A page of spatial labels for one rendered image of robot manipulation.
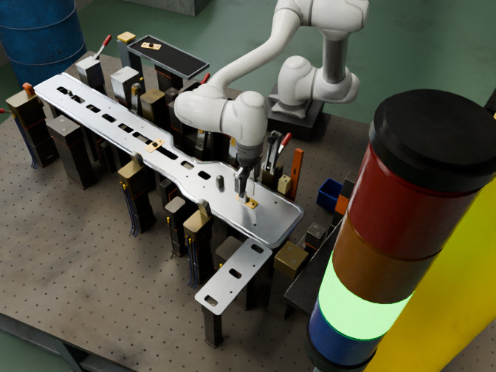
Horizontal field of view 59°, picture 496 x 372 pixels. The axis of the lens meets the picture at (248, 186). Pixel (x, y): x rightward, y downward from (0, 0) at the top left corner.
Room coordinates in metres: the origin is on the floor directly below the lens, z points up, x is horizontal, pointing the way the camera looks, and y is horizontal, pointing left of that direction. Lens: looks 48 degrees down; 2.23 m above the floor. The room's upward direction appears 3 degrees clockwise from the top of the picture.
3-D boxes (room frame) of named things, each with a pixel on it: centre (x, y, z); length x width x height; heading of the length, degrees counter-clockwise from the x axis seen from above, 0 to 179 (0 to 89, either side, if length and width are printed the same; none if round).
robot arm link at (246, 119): (1.03, 0.02, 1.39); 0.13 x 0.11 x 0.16; 77
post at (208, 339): (0.62, 0.09, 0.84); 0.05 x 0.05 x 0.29; 56
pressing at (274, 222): (1.29, 0.41, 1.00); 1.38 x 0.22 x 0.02; 56
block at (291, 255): (0.76, -0.15, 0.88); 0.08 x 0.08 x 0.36; 56
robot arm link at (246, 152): (1.03, 0.00, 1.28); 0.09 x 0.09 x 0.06
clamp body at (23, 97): (1.46, 0.99, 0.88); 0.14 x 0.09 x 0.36; 146
